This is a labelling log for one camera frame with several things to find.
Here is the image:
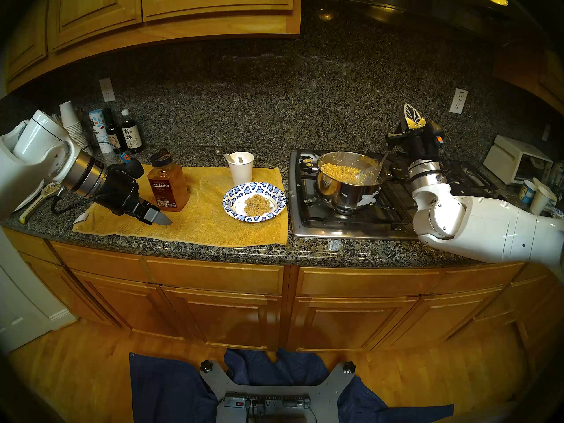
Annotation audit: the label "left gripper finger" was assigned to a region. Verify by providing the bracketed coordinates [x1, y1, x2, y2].
[141, 200, 173, 223]
[140, 209, 172, 226]

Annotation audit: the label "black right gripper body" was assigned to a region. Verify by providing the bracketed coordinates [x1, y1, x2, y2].
[386, 122, 434, 163]

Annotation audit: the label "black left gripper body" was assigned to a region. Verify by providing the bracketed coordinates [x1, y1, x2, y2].
[99, 163, 145, 215]

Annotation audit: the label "black handled serving spoon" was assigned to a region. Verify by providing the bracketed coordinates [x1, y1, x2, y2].
[356, 147, 393, 183]

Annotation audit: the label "scooped oatmeal portion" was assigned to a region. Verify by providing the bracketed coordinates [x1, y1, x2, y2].
[244, 194, 273, 217]

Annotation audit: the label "ground cinnamon jar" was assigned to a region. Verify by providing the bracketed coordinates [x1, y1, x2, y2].
[147, 149, 190, 212]

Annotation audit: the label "dirty wooden spoon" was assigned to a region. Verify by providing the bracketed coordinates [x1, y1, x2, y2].
[19, 182, 62, 224]

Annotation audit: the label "oatmeal mass in pot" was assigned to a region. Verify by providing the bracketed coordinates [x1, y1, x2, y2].
[320, 162, 375, 186]

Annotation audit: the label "yellow towel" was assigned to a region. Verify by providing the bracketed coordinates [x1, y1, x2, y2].
[72, 164, 289, 247]

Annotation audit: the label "small dark glass bottle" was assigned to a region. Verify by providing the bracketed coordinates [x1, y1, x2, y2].
[104, 108, 124, 153]

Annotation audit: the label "soy sauce bottle white label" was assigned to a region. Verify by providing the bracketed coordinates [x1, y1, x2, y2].
[120, 109, 144, 153]

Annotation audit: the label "white blue salt canister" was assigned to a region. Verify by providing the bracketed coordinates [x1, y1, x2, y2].
[89, 109, 114, 154]

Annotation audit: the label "stainless gas cooktop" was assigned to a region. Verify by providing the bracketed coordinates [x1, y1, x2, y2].
[288, 149, 536, 241]

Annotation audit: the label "wooden lower cabinets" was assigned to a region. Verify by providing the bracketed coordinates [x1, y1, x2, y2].
[2, 227, 564, 354]

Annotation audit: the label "stack of white paper cups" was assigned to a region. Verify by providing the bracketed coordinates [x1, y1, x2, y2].
[59, 101, 89, 152]

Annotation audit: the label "stainless steel pot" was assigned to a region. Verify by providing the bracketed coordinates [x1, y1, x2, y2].
[300, 151, 411, 214]

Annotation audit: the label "white paper cup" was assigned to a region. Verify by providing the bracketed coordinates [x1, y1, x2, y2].
[530, 186, 557, 216]
[227, 152, 255, 186]
[532, 177, 558, 200]

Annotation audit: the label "stainless range hood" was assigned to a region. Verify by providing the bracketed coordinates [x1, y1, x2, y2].
[304, 0, 512, 35]

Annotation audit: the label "blue white yogurt cup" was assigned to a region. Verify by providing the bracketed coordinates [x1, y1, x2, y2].
[519, 180, 538, 206]

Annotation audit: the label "wooden upper cabinet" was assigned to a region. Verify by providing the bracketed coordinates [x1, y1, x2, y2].
[493, 39, 564, 105]
[4, 0, 302, 94]

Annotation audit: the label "dark blue cloth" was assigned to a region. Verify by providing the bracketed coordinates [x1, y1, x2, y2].
[129, 348, 454, 423]

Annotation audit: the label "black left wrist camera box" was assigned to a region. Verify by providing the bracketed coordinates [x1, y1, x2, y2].
[115, 150, 145, 178]

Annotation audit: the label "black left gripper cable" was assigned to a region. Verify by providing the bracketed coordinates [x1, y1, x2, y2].
[49, 188, 116, 215]

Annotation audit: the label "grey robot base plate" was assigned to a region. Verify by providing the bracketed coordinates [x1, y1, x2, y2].
[200, 360, 356, 423]

